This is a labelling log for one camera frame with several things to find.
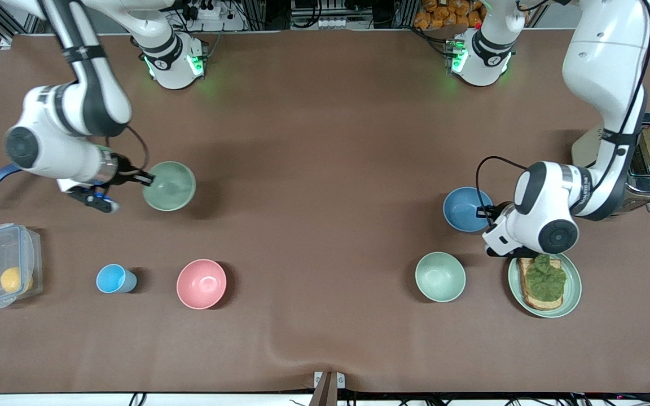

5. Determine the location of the blue cup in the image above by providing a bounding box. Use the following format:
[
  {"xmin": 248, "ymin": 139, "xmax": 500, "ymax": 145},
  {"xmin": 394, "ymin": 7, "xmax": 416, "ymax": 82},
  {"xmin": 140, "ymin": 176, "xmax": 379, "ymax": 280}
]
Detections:
[{"xmin": 96, "ymin": 264, "xmax": 138, "ymax": 294}]

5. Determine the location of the white power strip with plugs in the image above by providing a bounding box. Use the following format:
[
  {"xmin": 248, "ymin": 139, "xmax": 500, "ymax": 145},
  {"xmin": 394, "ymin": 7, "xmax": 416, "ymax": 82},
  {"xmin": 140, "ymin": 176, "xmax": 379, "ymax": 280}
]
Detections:
[{"xmin": 181, "ymin": 0, "xmax": 236, "ymax": 21}]

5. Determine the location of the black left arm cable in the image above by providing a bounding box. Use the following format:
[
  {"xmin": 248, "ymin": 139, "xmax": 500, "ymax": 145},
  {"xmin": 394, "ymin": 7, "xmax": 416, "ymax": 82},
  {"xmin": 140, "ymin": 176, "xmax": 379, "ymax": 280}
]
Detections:
[{"xmin": 475, "ymin": 0, "xmax": 650, "ymax": 210}]

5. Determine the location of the toast slice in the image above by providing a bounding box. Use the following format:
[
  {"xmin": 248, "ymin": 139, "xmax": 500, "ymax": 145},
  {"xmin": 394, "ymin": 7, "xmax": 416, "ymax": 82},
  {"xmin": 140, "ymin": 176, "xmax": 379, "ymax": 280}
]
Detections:
[{"xmin": 517, "ymin": 257, "xmax": 564, "ymax": 311}]

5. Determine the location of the metal table clamp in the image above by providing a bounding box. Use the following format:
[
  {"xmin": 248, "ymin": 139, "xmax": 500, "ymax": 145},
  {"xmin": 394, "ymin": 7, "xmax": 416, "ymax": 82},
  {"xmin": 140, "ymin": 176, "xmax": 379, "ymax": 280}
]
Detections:
[{"xmin": 309, "ymin": 370, "xmax": 346, "ymax": 406}]

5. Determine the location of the bag of orange snacks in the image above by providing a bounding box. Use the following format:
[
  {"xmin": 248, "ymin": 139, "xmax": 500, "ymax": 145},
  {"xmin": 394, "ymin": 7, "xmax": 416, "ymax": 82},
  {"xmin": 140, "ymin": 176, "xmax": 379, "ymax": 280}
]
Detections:
[{"xmin": 414, "ymin": 0, "xmax": 485, "ymax": 30}]

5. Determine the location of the blue bowl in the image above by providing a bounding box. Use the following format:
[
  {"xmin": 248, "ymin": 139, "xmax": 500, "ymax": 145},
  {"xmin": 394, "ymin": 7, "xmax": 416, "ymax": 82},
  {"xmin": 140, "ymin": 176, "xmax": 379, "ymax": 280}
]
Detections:
[{"xmin": 443, "ymin": 187, "xmax": 495, "ymax": 233}]

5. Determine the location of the green plate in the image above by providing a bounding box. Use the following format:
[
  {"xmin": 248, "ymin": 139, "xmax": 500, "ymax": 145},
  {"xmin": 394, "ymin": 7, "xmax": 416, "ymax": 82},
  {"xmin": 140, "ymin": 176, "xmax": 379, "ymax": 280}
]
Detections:
[{"xmin": 508, "ymin": 251, "xmax": 583, "ymax": 319}]

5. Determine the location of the yellow lemon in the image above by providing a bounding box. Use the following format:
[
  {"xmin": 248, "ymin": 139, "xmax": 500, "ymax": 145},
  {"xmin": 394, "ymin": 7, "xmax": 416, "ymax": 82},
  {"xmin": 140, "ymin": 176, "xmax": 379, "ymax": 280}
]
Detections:
[{"xmin": 0, "ymin": 267, "xmax": 34, "ymax": 294}]

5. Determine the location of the brown table cover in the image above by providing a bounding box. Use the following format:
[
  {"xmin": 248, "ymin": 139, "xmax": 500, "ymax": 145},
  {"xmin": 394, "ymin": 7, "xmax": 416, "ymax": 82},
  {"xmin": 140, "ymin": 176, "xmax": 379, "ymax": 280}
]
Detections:
[{"xmin": 0, "ymin": 29, "xmax": 650, "ymax": 395}]

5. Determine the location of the green bowl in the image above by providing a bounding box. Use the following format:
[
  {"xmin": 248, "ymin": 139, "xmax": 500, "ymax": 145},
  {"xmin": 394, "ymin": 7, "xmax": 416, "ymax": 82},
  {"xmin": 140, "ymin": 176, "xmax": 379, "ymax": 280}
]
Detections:
[
  {"xmin": 142, "ymin": 161, "xmax": 197, "ymax": 213},
  {"xmin": 415, "ymin": 251, "xmax": 467, "ymax": 303}
]

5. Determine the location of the green lettuce leaf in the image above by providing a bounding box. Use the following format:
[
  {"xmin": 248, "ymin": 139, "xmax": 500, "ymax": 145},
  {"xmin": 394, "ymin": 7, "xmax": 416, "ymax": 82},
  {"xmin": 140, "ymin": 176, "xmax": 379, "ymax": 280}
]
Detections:
[{"xmin": 524, "ymin": 254, "xmax": 568, "ymax": 302}]

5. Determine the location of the pink bowl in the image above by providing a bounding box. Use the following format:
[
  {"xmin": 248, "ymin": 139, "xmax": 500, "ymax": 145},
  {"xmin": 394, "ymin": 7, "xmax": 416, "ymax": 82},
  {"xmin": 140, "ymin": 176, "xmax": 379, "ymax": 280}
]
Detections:
[{"xmin": 177, "ymin": 259, "xmax": 228, "ymax": 311}]

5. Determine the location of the aluminium frame profile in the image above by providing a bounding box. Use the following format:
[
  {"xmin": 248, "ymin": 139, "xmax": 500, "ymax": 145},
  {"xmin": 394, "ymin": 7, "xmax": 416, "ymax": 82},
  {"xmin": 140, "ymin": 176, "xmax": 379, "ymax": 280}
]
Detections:
[{"xmin": 0, "ymin": 0, "xmax": 41, "ymax": 36}]

